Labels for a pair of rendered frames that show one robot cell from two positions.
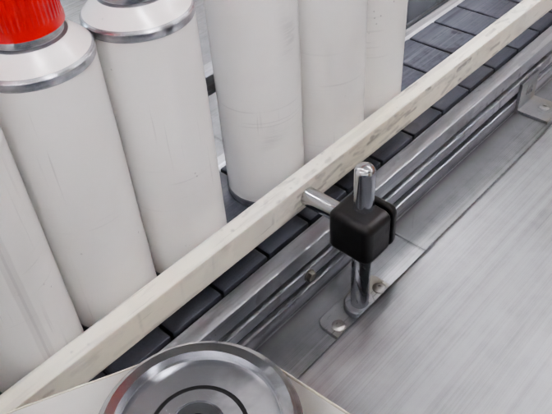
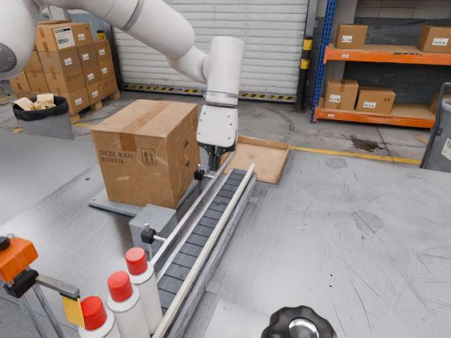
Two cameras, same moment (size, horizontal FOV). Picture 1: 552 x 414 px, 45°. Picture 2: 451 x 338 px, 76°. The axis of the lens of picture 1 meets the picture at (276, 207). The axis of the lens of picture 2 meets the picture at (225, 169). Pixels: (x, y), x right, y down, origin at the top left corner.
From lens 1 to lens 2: 30 cm
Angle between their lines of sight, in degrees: 23
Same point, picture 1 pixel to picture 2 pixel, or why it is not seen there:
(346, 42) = (138, 328)
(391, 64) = (156, 314)
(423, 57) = (169, 284)
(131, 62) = not seen: outside the picture
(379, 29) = (149, 308)
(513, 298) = not seen: outside the picture
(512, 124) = (204, 297)
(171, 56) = not seen: outside the picture
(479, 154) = (194, 317)
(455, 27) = (178, 263)
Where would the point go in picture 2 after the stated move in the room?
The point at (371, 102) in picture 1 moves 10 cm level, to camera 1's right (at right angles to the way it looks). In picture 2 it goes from (152, 326) to (200, 306)
